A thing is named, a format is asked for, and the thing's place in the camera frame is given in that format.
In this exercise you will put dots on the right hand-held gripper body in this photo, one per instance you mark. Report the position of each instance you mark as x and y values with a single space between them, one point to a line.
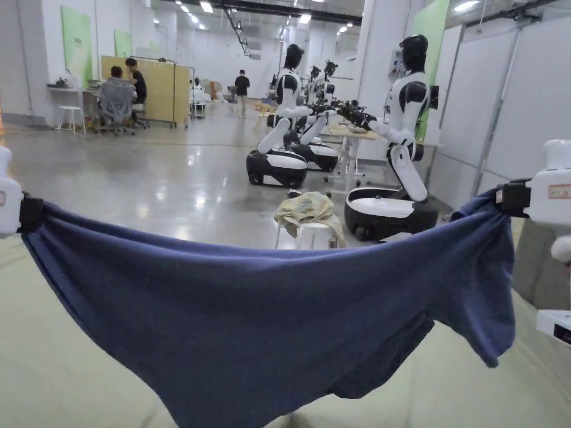
551 196

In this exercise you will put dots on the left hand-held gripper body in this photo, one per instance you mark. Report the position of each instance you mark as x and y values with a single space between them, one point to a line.
9 205

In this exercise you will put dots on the dark blue shirt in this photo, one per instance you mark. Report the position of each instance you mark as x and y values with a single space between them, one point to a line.
267 312

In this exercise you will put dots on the person's right hand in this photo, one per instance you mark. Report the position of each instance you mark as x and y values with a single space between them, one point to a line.
562 250

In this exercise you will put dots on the white box device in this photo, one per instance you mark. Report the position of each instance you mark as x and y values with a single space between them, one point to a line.
555 324

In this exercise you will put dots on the white and black humanoid robot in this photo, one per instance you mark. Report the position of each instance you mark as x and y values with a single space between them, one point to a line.
321 151
408 147
281 147

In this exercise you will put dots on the bed with pale green sheet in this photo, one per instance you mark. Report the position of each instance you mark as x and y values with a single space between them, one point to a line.
53 365

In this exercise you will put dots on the crumpled yellowish cloth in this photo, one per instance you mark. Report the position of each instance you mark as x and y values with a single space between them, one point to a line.
308 207

